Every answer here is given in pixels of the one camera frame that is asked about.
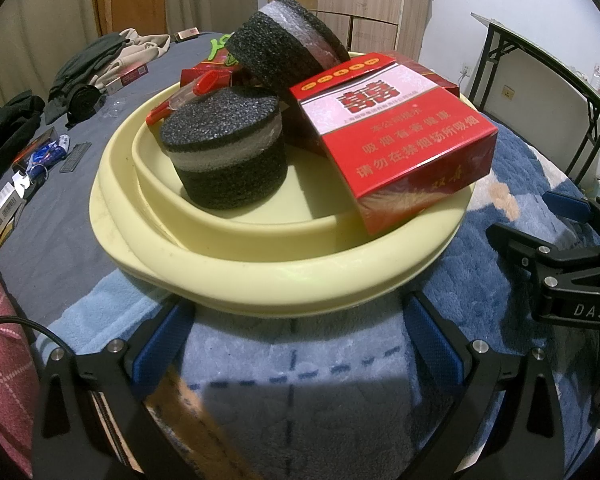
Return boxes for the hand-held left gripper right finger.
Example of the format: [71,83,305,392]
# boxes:
[402,290,566,480]

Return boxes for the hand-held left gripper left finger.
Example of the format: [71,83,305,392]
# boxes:
[32,302,196,480]

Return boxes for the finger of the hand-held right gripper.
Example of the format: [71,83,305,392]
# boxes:
[541,191,600,241]
[486,222,600,287]

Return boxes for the pale yellow plastic basin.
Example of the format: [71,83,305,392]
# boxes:
[89,52,477,318]

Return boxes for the red white cigarette carton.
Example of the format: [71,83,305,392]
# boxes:
[288,51,498,235]

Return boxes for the black grey foam cylinder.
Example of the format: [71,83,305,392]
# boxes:
[160,86,288,211]

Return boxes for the dark red cigarette carton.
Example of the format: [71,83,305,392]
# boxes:
[280,52,462,161]

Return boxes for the red-capped bottle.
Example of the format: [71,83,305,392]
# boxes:
[146,71,232,125]

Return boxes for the red cardboard box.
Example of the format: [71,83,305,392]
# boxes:
[180,55,246,93]

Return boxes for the green plastic item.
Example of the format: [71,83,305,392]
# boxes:
[207,34,241,67]

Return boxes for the black white foam cylinder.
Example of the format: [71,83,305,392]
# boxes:
[226,0,351,93]

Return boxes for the brown glossy box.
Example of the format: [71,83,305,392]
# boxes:
[90,367,263,480]

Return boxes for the blue white plush blanket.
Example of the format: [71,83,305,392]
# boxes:
[32,125,600,480]

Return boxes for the grey bed sheet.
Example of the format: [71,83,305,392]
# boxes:
[0,30,221,331]

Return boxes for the red plaid cloth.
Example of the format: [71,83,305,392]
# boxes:
[0,250,43,463]

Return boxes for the black folding table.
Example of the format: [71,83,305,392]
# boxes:
[467,11,600,181]

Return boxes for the black comb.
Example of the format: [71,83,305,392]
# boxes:
[59,142,94,174]

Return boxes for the white red cigarette pack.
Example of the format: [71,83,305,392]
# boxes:
[0,180,29,256]

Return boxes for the blue white packet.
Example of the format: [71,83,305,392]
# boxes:
[29,134,72,167]

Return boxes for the black round item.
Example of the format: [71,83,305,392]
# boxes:
[66,85,107,128]

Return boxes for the black garment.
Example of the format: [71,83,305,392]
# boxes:
[0,89,46,171]

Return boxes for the dark green garment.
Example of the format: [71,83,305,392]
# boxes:
[47,31,131,111]

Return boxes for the beige garment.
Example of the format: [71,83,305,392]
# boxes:
[87,30,172,96]

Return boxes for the black cable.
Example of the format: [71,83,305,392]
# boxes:
[0,313,56,356]

